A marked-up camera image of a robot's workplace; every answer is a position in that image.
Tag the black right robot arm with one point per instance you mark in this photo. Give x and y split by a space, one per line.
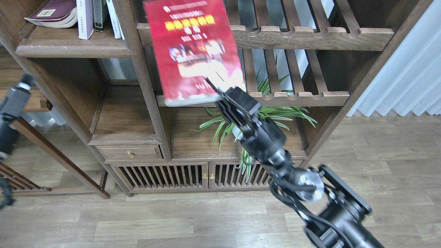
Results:
331 210

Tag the green spider plant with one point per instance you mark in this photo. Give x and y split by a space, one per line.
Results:
277 114

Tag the white thin book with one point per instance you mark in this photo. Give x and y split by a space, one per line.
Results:
114 20

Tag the brass drawer knob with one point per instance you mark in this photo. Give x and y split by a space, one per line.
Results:
130 154

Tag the green spine book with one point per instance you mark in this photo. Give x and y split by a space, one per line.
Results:
100 14

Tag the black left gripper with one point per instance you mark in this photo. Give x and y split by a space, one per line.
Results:
11 109

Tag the pale lilac book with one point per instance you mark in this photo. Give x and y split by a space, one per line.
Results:
85 18

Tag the white pleated curtain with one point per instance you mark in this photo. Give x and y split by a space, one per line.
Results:
410 81

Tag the dark wooden bookshelf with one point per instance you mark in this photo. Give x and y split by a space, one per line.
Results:
108 90

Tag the maroon book white characters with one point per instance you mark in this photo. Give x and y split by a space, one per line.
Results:
55 14

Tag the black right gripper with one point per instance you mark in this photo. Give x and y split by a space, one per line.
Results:
262 139

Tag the wooden side rack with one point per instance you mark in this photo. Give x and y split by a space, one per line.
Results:
19 184

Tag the red cover book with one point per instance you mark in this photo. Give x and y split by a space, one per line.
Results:
194 48

